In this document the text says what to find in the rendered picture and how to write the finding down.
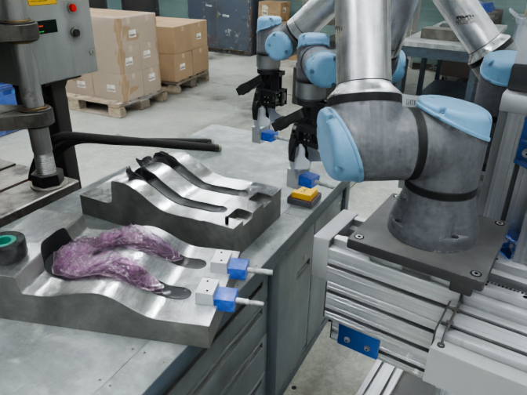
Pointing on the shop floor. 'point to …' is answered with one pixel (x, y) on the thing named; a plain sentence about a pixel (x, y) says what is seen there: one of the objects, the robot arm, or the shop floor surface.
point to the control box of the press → (56, 61)
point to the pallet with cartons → (182, 52)
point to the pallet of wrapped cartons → (120, 64)
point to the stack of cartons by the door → (270, 8)
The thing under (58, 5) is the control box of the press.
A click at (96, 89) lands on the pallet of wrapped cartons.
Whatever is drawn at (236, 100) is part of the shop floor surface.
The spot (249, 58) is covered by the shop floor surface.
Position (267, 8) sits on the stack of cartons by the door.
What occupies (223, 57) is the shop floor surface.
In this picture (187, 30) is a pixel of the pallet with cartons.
